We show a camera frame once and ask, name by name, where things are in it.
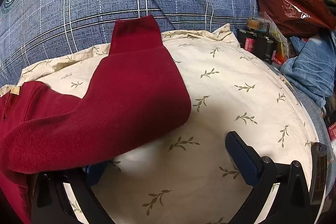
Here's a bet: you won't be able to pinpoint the small red box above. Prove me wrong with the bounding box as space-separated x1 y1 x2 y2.
327 120 336 141

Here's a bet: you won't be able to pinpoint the red plastic bag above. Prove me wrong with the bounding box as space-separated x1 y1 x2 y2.
256 0 336 37

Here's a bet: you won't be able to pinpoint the black box with red label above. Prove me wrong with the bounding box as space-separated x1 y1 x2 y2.
236 28 259 52

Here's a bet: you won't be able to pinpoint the black motor block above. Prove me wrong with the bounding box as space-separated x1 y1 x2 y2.
256 34 276 64

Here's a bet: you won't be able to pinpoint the blue jeans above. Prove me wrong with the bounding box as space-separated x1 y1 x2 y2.
281 30 336 109

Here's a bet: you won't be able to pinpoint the clear plastic packet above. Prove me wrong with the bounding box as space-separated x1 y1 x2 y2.
247 14 290 60

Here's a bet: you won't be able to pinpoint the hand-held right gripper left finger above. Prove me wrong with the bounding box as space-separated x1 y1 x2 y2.
33 162 116 224

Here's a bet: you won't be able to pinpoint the blue denim cloth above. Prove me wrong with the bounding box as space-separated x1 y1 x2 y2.
270 67 334 195

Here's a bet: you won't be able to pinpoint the cream patterned cloth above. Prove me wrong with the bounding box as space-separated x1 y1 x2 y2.
0 23 319 224

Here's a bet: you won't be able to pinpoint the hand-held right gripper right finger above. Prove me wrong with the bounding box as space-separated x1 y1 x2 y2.
225 131 319 224

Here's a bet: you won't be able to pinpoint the red sweater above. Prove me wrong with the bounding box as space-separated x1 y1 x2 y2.
0 15 192 224

